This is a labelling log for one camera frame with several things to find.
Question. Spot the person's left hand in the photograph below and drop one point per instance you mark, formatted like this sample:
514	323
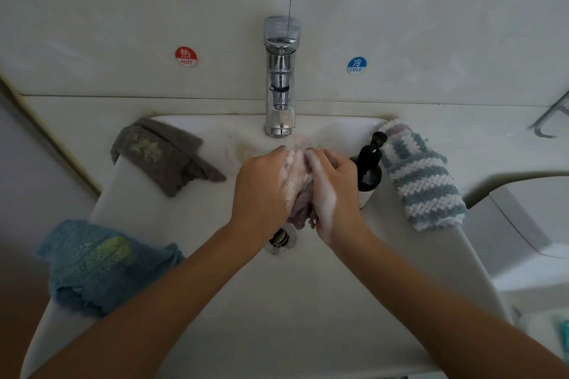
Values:
260	197

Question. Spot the person's right hand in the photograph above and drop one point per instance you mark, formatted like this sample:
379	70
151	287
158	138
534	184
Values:
342	197

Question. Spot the white ceramic sink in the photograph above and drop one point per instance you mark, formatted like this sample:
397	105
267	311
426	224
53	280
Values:
302	312

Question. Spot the black pump soap bottle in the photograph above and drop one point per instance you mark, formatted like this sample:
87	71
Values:
369	165

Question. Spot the metal wall shelf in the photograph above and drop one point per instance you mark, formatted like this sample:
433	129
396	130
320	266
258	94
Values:
551	117

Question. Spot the white toilet tank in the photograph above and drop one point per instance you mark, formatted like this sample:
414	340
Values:
532	237

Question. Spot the white toilet lid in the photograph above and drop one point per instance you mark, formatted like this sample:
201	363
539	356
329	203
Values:
544	334

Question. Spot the teal tube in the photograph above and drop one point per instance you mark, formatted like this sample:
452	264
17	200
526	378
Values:
565	334

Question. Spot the pink white striped cloth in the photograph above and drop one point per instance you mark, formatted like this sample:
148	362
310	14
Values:
396	126

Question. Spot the blue stained cloth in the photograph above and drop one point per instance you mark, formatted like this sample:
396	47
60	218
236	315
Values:
102	268

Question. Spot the blue round sticker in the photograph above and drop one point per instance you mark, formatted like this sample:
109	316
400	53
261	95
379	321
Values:
356	65

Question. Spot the red round sticker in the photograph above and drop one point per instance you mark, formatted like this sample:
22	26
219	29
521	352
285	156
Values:
186	56

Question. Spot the metal sink drain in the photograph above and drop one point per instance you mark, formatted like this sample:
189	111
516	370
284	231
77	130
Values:
283	237

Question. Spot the person's right forearm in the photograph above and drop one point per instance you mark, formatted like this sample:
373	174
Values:
462	312

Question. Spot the brown cloth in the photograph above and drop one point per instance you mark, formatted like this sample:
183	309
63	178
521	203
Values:
300	188

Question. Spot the chrome faucet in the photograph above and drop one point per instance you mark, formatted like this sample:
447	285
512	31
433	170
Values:
280	77

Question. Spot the person's left forearm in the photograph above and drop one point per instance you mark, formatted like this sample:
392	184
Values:
124	316

